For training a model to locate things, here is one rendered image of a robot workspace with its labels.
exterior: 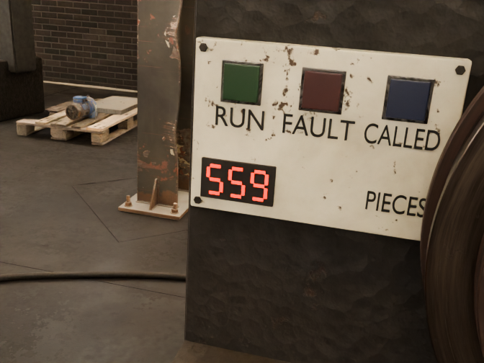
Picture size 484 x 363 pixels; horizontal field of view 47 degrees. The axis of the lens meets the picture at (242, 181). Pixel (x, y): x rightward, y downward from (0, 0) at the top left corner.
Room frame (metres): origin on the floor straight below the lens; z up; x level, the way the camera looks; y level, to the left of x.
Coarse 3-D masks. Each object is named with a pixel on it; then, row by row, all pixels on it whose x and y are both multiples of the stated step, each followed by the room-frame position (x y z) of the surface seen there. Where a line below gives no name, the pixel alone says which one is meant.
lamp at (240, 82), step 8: (224, 64) 0.55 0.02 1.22; (232, 64) 0.55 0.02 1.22; (240, 64) 0.55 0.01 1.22; (224, 72) 0.55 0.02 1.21; (232, 72) 0.55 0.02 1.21; (240, 72) 0.55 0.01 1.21; (248, 72) 0.55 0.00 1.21; (256, 72) 0.54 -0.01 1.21; (224, 80) 0.55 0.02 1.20; (232, 80) 0.55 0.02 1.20; (240, 80) 0.55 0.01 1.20; (248, 80) 0.55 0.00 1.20; (256, 80) 0.54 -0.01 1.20; (224, 88) 0.55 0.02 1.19; (232, 88) 0.55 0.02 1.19; (240, 88) 0.55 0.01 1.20; (248, 88) 0.55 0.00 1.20; (256, 88) 0.54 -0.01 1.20; (224, 96) 0.55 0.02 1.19; (232, 96) 0.55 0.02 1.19; (240, 96) 0.55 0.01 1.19; (248, 96) 0.55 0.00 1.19; (256, 96) 0.54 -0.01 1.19
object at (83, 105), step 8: (80, 96) 4.76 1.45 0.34; (88, 96) 4.88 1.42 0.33; (72, 104) 4.60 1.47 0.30; (80, 104) 4.68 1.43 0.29; (88, 104) 4.77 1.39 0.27; (96, 104) 4.87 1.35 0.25; (72, 112) 4.59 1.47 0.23; (80, 112) 4.60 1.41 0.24; (88, 112) 4.75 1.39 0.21; (96, 112) 4.69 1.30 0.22
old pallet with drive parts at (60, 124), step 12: (48, 108) 5.10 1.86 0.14; (60, 108) 5.13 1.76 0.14; (24, 120) 4.65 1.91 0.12; (36, 120) 4.68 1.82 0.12; (48, 120) 4.62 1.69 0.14; (60, 120) 4.65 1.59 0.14; (72, 120) 4.67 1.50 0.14; (84, 120) 4.70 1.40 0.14; (96, 120) 4.76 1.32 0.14; (108, 120) 4.75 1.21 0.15; (120, 120) 4.82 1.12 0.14; (132, 120) 5.07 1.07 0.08; (24, 132) 4.58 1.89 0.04; (60, 132) 4.52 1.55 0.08; (72, 132) 4.62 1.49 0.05; (84, 132) 4.83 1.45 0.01; (96, 132) 4.46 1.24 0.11; (108, 132) 4.57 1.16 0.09; (120, 132) 4.85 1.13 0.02; (96, 144) 4.45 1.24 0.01
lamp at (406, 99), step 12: (396, 84) 0.51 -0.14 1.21; (408, 84) 0.51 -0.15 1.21; (420, 84) 0.51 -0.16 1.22; (396, 96) 0.51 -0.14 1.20; (408, 96) 0.51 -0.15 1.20; (420, 96) 0.51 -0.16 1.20; (396, 108) 0.51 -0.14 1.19; (408, 108) 0.51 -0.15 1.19; (420, 108) 0.51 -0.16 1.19; (420, 120) 0.51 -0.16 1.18
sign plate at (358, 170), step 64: (256, 64) 0.55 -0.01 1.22; (320, 64) 0.53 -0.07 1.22; (384, 64) 0.52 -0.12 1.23; (448, 64) 0.51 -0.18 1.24; (256, 128) 0.55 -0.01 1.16; (320, 128) 0.53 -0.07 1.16; (384, 128) 0.52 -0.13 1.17; (448, 128) 0.51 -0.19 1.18; (192, 192) 0.56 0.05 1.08; (256, 192) 0.54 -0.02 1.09; (320, 192) 0.53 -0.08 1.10; (384, 192) 0.52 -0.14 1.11
